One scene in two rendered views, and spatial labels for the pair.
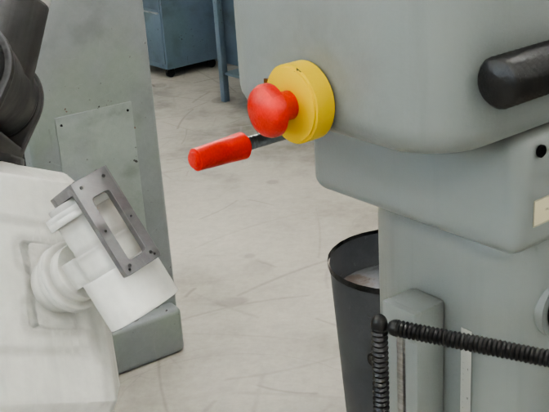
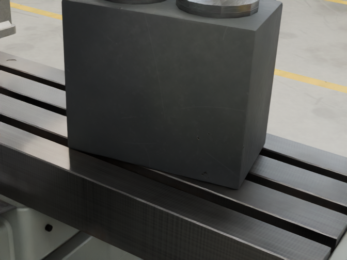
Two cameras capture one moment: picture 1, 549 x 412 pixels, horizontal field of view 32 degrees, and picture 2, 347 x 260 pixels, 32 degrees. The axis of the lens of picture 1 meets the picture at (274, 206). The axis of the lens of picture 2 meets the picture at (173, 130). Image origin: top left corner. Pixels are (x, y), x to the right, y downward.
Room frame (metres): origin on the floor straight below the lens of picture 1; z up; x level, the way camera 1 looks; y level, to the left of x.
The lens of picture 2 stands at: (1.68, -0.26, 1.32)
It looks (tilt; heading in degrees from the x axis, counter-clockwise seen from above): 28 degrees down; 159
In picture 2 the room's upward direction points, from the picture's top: 3 degrees clockwise
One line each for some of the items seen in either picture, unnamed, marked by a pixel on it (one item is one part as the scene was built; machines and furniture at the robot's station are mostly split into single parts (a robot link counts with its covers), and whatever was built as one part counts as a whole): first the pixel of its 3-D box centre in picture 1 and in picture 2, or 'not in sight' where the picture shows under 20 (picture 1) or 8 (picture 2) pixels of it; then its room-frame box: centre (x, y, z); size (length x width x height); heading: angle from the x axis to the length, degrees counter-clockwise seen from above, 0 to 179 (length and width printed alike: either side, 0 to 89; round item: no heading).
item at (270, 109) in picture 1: (274, 109); not in sight; (0.67, 0.00, 1.76); 0.04 x 0.03 x 0.04; 37
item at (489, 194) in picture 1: (526, 122); not in sight; (0.85, -0.24, 1.68); 0.34 x 0.24 x 0.10; 127
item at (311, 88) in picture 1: (299, 101); not in sight; (0.69, -0.02, 1.76); 0.06 x 0.02 x 0.06; 37
